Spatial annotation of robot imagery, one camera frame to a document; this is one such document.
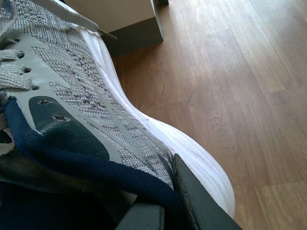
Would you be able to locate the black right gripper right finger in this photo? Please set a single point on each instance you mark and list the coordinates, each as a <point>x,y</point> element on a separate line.
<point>201,210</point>

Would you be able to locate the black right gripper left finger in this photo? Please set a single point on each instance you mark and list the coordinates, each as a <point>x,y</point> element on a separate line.
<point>143,216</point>

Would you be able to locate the grey knit sneaker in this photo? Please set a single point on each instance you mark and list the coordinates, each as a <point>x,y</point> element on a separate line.
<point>75,154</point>

